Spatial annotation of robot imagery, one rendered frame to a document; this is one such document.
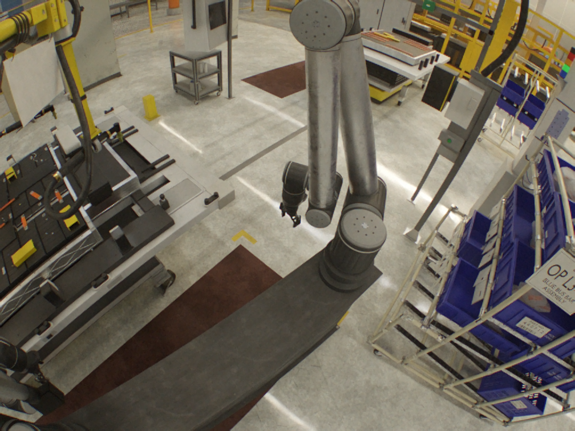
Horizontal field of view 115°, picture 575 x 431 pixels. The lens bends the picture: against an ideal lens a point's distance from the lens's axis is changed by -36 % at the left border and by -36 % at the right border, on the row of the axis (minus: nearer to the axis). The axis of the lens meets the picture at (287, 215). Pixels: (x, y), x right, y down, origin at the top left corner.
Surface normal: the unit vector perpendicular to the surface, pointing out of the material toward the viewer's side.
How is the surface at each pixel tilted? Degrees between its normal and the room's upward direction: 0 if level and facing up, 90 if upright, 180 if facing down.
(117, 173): 0
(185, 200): 0
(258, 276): 0
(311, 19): 90
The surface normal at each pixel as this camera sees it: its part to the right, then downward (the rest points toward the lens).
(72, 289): 0.09, -0.64
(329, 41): -0.24, 0.79
